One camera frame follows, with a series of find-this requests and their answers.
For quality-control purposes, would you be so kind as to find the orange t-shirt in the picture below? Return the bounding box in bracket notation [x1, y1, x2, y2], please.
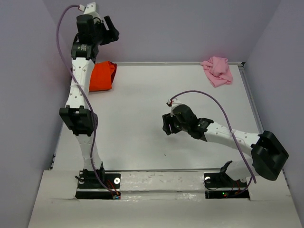
[89, 61, 112, 92]

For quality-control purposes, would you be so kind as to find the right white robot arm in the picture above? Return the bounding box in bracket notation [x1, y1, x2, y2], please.
[162, 104, 289, 188]

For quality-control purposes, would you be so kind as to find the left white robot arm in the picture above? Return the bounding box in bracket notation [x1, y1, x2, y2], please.
[59, 13, 119, 188]

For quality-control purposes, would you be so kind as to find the dark red folded t-shirt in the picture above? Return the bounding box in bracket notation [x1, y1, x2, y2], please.
[110, 62, 117, 84]

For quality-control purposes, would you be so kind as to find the pink crumpled t-shirt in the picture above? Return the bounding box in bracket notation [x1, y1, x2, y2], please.
[200, 57, 233, 88]

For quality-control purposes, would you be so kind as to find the white front cover board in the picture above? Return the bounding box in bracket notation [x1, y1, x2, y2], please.
[29, 171, 301, 228]

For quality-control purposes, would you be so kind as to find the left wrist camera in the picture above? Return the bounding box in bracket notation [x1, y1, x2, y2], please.
[84, 2, 98, 17]

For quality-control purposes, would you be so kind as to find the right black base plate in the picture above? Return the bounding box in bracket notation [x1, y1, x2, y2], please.
[203, 161, 250, 200]

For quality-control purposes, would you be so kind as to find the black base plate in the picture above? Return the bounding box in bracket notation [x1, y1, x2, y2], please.
[203, 161, 250, 200]
[75, 171, 121, 200]

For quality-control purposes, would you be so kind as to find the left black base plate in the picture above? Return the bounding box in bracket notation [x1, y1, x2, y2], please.
[75, 171, 121, 200]

